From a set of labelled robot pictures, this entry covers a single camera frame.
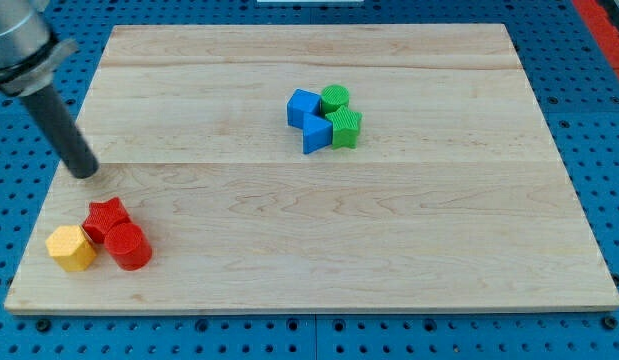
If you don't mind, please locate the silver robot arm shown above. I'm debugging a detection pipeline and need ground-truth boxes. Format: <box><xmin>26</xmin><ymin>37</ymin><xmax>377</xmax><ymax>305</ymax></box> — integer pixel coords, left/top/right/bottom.
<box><xmin>0</xmin><ymin>0</ymin><xmax>78</xmax><ymax>97</ymax></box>

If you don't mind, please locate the blue triangle block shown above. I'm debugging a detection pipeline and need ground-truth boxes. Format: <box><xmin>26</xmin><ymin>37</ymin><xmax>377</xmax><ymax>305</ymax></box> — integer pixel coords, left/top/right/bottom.
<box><xmin>302</xmin><ymin>113</ymin><xmax>333</xmax><ymax>154</ymax></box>

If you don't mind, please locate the green star block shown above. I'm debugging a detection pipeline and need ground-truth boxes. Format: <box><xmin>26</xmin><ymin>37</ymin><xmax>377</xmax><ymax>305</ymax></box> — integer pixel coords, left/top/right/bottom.
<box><xmin>325</xmin><ymin>106</ymin><xmax>362</xmax><ymax>149</ymax></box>

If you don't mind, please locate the blue cube block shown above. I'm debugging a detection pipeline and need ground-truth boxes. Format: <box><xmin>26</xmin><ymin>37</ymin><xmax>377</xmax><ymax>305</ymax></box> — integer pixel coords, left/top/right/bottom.
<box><xmin>287</xmin><ymin>89</ymin><xmax>321</xmax><ymax>129</ymax></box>

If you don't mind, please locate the green cylinder block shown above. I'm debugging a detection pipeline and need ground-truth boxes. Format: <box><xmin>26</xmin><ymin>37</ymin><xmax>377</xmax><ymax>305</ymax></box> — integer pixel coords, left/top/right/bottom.
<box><xmin>320</xmin><ymin>84</ymin><xmax>350</xmax><ymax>115</ymax></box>

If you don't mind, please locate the light wooden board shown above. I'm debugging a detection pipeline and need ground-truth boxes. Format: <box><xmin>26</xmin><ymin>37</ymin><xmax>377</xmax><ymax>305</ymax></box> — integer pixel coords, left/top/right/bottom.
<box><xmin>4</xmin><ymin>24</ymin><xmax>619</xmax><ymax>316</ymax></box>

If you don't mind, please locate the red cylinder block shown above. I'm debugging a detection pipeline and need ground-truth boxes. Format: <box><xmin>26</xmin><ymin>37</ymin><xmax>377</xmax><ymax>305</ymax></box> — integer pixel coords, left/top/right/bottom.
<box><xmin>104</xmin><ymin>223</ymin><xmax>153</xmax><ymax>271</ymax></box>

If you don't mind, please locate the red star block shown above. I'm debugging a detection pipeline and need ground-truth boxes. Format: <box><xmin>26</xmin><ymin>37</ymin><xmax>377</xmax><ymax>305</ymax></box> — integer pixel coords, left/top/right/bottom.
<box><xmin>82</xmin><ymin>197</ymin><xmax>131</xmax><ymax>244</ymax></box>

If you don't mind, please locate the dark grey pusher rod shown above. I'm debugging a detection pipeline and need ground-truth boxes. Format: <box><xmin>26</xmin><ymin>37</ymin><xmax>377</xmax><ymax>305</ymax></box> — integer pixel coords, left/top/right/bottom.
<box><xmin>20</xmin><ymin>85</ymin><xmax>99</xmax><ymax>179</ymax></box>

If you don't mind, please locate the yellow hexagon block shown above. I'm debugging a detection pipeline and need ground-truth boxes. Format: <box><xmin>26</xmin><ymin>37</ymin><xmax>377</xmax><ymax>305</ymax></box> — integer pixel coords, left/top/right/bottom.
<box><xmin>45</xmin><ymin>225</ymin><xmax>97</xmax><ymax>272</ymax></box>

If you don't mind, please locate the red strip at right edge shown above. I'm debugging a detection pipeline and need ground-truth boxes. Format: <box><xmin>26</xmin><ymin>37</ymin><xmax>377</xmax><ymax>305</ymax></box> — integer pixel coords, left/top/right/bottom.
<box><xmin>572</xmin><ymin>0</ymin><xmax>619</xmax><ymax>78</ymax></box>

